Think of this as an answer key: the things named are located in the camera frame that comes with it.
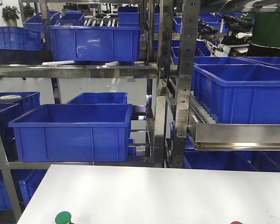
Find person in green sweater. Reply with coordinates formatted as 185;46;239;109
247;13;280;57

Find large blue bin left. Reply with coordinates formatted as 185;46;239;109
8;104;133;162

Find green push button switch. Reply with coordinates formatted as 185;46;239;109
55;211;72;224

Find large blue bin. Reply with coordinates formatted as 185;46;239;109
8;104;133;162
194;64;280;124

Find large blue bin upper right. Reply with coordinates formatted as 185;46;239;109
194;64;280;124

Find steel shelving rack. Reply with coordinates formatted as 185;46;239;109
0;0;280;224

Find blue bin behind left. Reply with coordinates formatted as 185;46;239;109
67;92;128;104

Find blue bin upper shelf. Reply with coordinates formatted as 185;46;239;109
48;26;141;62

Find red push button switch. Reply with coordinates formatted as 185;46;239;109
231;221;243;224

